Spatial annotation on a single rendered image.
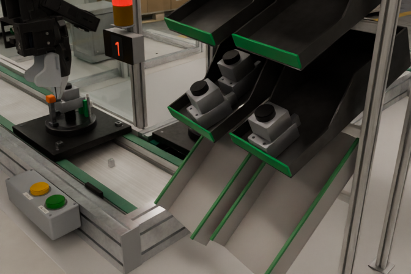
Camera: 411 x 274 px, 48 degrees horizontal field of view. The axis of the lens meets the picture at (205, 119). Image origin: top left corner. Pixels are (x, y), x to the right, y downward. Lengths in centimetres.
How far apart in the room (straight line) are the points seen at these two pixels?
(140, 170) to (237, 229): 44
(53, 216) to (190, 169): 30
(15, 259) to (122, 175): 31
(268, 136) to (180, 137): 60
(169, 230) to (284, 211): 31
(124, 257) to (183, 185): 19
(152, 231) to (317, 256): 35
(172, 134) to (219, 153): 37
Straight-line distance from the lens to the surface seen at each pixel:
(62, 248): 109
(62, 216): 103
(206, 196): 88
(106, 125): 134
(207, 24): 75
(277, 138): 68
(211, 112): 76
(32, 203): 107
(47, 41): 81
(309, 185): 80
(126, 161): 126
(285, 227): 79
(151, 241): 100
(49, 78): 84
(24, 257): 109
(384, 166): 142
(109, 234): 97
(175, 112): 81
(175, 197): 93
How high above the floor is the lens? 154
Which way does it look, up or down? 25 degrees down
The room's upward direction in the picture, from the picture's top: straight up
